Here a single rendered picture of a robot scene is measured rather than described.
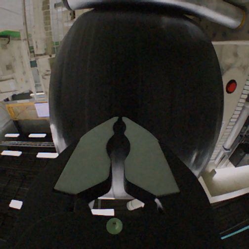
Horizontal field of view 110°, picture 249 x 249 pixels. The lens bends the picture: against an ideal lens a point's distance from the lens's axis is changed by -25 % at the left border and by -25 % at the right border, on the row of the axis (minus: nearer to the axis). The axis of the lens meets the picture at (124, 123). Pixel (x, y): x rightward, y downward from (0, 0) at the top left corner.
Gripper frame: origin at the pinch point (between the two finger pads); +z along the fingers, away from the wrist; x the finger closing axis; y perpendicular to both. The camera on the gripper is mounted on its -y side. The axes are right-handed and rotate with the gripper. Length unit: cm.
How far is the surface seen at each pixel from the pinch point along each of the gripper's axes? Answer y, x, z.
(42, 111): 165, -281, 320
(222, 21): -14.9, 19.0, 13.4
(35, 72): 97, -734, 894
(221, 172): 57, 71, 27
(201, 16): -14.8, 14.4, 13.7
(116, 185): 11.4, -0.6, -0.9
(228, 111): 7.5, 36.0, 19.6
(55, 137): 4.8, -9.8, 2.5
